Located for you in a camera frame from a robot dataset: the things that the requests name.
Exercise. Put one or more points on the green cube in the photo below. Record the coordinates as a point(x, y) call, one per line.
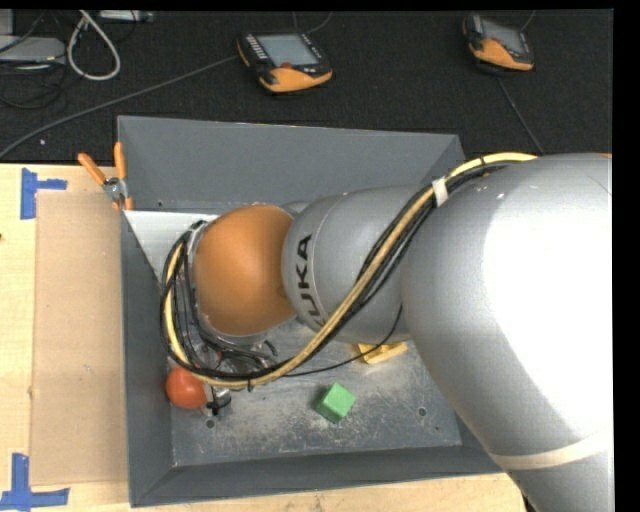
point(335, 402)

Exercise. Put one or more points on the grey metal bin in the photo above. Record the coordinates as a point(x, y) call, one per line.
point(280, 440)

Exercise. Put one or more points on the yellow flat block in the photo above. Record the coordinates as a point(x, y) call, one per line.
point(382, 352)

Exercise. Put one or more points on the red ball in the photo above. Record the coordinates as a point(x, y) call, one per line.
point(184, 389)

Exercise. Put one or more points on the brown cardboard board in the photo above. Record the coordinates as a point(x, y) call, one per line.
point(75, 325)

